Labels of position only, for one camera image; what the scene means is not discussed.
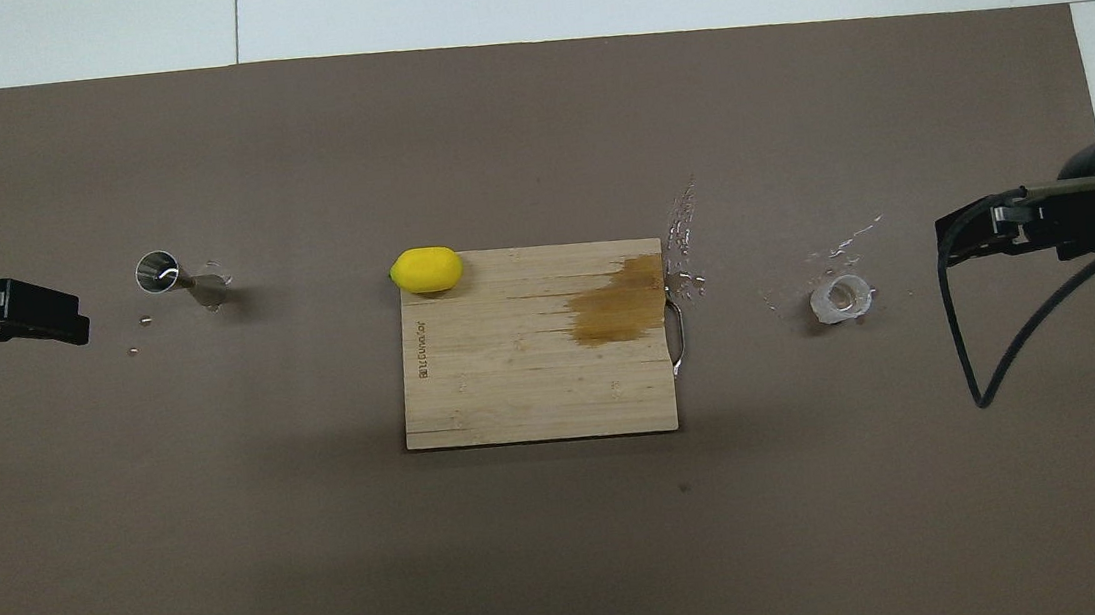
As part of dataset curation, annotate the bamboo cutting board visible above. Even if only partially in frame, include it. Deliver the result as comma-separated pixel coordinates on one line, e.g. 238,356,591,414
388,231,696,457

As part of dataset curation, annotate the yellow lemon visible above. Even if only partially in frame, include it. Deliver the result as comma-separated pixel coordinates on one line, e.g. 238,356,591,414
387,243,466,297

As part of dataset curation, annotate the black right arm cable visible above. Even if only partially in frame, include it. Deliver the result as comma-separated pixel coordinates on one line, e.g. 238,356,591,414
932,179,1095,412

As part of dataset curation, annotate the steel double jigger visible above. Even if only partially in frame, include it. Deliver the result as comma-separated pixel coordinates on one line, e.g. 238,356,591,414
133,244,232,318

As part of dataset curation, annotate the brown table mat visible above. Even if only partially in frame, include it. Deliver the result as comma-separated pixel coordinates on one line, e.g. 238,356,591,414
0,0,1095,615

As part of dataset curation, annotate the clear plastic cup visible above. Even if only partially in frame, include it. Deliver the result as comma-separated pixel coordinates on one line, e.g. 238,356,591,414
808,271,878,326

